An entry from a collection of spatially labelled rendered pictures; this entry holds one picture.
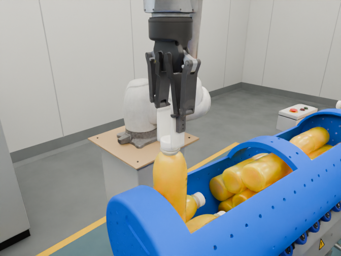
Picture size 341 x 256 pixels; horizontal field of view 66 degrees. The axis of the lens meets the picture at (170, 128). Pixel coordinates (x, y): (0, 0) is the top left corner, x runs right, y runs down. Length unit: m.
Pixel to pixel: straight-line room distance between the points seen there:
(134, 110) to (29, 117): 2.30
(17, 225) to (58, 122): 1.54
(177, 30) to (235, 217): 0.35
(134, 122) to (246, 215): 0.73
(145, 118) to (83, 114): 2.47
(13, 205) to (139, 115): 1.31
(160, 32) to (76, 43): 2.98
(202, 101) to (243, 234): 0.74
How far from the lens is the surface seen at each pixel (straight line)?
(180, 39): 0.44
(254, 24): 6.02
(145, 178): 1.16
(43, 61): 3.26
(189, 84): 0.44
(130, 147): 1.17
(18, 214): 2.22
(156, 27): 0.44
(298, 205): 0.67
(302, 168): 0.72
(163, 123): 0.52
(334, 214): 1.08
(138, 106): 1.12
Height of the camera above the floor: 1.54
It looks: 23 degrees down
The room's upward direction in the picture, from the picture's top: straight up
